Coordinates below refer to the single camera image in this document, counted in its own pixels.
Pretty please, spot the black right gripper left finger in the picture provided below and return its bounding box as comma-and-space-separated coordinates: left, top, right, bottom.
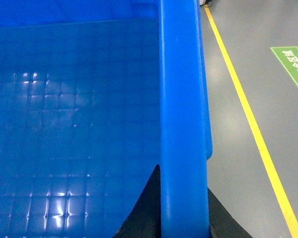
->
113, 165, 161, 238

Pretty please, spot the large blue plastic crate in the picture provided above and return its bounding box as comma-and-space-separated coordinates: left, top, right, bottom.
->
0, 0, 212, 238

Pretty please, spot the green floor sign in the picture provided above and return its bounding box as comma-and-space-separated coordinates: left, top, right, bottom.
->
271, 46, 298, 88

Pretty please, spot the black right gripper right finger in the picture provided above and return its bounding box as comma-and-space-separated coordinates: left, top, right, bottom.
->
208, 188, 251, 238

